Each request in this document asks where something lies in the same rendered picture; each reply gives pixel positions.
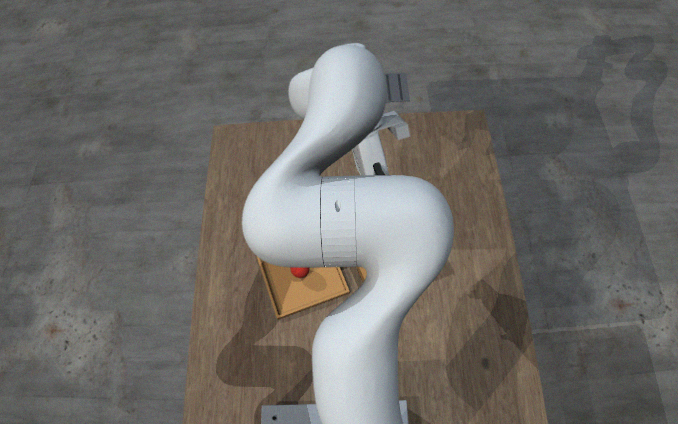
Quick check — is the tan square board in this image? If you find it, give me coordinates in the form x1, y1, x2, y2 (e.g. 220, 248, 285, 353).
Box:
356, 267, 367, 282

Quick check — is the tan rimmed tray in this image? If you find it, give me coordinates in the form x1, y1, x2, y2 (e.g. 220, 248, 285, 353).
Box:
257, 257, 350, 320

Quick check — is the red ball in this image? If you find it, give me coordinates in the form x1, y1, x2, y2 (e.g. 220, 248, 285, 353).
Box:
290, 268, 310, 278

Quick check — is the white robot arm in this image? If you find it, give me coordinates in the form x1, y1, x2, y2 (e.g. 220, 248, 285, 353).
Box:
242, 43, 454, 424

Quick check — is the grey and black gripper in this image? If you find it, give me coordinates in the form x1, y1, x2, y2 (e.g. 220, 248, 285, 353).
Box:
352, 129, 389, 175

